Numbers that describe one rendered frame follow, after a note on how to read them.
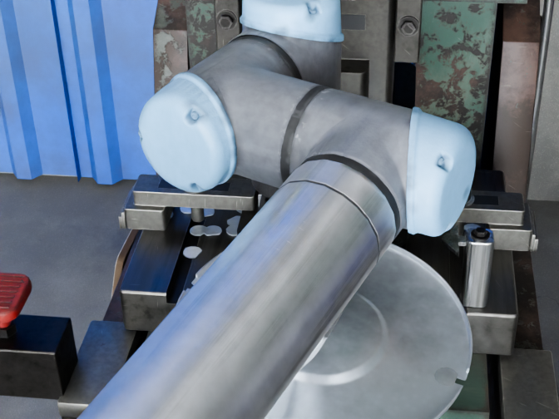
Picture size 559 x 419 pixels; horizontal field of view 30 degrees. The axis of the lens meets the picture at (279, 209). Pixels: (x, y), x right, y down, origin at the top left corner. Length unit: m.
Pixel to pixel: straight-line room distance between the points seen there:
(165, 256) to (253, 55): 0.55
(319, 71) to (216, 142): 0.13
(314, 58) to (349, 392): 0.34
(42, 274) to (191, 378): 1.92
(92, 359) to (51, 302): 1.14
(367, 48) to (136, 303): 0.40
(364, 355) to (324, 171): 0.40
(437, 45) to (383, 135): 0.71
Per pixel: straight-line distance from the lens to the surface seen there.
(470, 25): 1.34
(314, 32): 0.77
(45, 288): 2.39
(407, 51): 1.03
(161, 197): 1.28
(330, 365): 0.98
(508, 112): 1.47
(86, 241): 2.51
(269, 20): 0.76
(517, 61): 1.46
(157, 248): 1.27
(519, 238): 1.26
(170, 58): 1.49
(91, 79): 2.53
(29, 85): 2.62
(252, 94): 0.69
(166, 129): 0.70
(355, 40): 1.07
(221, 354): 0.53
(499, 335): 1.19
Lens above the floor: 1.45
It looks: 34 degrees down
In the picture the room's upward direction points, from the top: 1 degrees counter-clockwise
